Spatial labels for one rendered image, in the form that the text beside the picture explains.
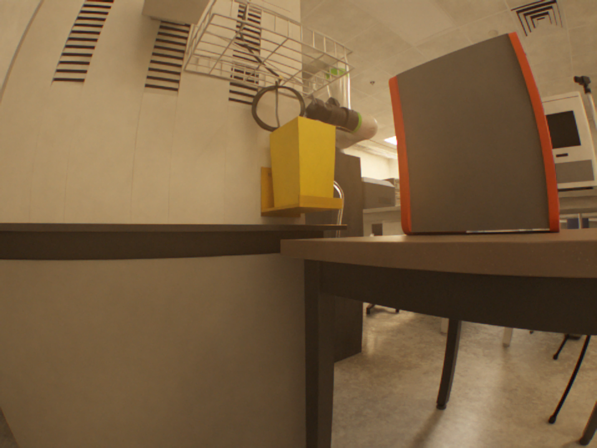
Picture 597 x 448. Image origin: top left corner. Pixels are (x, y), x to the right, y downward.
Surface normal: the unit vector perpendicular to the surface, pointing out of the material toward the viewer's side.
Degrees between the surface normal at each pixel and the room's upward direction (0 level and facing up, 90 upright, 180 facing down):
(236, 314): 90
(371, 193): 90
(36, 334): 90
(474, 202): 90
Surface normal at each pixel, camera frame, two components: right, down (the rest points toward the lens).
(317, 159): 0.56, 0.02
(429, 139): -0.82, 0.00
